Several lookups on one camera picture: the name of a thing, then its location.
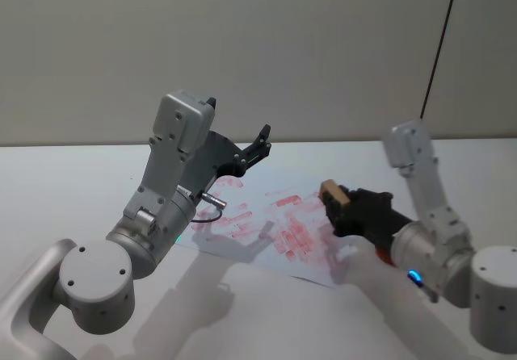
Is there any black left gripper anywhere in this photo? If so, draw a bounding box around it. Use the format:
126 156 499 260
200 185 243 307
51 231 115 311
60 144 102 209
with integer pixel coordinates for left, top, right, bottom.
176 96 272 196

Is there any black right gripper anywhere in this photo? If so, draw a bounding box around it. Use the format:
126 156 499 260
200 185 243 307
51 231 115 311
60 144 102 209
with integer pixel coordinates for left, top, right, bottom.
324 185 414 256

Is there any small tan wooden block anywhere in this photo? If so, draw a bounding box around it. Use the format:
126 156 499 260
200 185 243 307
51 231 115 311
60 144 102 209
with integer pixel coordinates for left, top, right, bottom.
318 178 351 208

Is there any white paper with red marks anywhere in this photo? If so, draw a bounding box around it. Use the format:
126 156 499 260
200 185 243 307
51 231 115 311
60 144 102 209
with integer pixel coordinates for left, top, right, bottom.
181 174 353 289

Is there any white table cloth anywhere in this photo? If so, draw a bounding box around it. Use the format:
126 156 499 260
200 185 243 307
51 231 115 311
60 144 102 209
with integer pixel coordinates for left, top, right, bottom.
0 136 517 360

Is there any thin dark cable silver plug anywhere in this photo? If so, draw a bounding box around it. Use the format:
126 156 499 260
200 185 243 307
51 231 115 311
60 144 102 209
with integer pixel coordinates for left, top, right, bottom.
189 191 228 224

